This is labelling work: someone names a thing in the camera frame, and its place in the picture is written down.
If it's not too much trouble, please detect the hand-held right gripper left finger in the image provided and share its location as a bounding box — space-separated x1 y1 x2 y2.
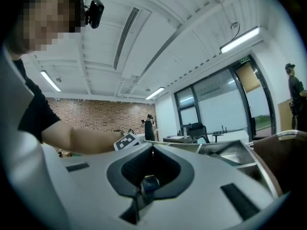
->
40 142 154 230

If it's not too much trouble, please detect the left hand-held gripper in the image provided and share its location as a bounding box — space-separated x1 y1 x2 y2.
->
113 132 142 151

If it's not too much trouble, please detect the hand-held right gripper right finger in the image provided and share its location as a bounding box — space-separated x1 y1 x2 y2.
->
141 142 292 230

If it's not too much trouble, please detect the steel compartment cart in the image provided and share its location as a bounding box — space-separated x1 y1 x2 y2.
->
142 130 307 199

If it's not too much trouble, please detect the person's left forearm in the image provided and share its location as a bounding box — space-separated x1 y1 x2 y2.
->
40 123 126 156

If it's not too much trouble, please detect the black stand set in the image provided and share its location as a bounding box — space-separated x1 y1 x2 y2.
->
212 125 228 143

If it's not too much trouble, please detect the black mesh office chair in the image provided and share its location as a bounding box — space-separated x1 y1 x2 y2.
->
188 122 211 144

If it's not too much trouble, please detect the wooden cabinet desk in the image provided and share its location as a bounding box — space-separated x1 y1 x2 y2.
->
163 135 193 144

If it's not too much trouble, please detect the white long counter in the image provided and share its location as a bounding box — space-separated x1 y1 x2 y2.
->
208 129 250 144

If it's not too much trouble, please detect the long ceiling light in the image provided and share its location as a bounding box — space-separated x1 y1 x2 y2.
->
39 69 62 92
144 86 166 101
219 26 261 55

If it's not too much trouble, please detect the black framed window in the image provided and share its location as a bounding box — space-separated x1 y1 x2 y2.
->
173 68 252 140

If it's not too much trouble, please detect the black framed glass door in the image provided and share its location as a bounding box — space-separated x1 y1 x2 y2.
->
233 60 277 138

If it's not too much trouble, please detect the person's black shirt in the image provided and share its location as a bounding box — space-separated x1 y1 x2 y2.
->
11 57 62 144

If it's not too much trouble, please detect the leaning cardboard panel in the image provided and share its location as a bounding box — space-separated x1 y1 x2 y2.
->
277 99 295 133

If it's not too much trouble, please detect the ceiling air vent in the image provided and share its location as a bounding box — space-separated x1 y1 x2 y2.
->
113 7 141 71

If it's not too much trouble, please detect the brown paper sheet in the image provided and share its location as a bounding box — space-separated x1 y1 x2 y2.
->
236 62 261 93

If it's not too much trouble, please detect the person's head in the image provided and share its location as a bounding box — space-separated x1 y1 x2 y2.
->
4 0 87 55

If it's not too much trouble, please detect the black head-worn camera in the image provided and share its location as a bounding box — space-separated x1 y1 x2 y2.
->
83 0 105 30

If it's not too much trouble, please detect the hanging ceiling cable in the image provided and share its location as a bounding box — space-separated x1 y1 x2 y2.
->
230 21 241 39

